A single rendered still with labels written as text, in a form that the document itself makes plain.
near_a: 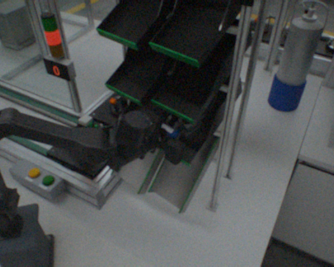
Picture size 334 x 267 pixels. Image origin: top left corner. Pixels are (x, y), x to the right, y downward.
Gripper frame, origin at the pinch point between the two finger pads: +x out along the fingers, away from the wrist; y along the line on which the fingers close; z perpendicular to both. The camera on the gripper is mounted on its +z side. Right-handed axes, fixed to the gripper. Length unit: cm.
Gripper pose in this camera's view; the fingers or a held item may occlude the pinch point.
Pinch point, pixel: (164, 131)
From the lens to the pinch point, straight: 84.1
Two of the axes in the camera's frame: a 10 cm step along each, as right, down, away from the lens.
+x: 6.0, -3.1, 7.3
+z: 2.0, -8.3, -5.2
